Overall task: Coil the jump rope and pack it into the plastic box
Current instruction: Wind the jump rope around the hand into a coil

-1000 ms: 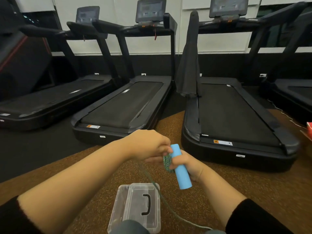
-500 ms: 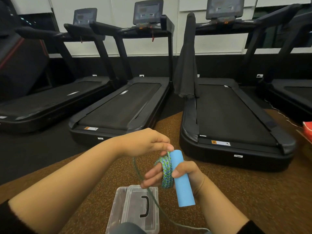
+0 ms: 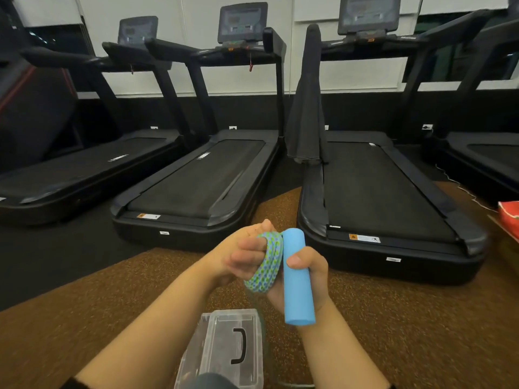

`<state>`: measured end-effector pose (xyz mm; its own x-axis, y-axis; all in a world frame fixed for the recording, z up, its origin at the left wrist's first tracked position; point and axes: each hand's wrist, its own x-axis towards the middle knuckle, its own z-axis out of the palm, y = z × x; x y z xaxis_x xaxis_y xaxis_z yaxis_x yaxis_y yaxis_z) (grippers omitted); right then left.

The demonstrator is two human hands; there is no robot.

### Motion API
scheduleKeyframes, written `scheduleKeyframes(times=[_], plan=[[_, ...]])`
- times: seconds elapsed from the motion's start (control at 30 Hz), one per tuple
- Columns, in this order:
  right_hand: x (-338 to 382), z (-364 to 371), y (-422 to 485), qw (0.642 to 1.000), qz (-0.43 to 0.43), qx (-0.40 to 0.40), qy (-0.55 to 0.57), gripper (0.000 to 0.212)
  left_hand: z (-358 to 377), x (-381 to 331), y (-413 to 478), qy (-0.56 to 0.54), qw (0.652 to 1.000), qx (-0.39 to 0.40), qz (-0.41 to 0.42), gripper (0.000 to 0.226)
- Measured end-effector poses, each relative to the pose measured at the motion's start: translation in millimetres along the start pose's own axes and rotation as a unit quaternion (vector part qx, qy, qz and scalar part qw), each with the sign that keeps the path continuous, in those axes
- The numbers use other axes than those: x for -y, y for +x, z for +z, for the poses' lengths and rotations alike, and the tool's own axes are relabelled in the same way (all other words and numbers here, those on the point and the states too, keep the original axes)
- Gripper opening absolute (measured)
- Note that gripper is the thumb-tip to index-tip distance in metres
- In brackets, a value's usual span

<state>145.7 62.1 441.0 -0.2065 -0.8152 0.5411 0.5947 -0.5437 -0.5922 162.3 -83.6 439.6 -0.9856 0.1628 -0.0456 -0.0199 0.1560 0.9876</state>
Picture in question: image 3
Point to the person's right forearm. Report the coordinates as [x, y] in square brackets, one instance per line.
[340, 352]

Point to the person's left forearm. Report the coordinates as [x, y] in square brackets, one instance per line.
[154, 328]

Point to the red bag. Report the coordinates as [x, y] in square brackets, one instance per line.
[510, 218]

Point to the person's left hand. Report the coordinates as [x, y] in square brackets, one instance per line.
[235, 255]

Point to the black machine with red stripe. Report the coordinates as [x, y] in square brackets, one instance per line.
[32, 117]

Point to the clear plastic storage box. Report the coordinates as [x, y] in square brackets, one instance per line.
[190, 356]

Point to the person's right hand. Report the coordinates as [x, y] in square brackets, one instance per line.
[320, 279]

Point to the person's left leg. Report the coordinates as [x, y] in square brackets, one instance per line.
[215, 382]

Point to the black treadmill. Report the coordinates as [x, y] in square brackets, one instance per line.
[194, 178]
[69, 174]
[377, 190]
[478, 153]

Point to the dark grey hanging cloth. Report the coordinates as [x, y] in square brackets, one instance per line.
[306, 113]

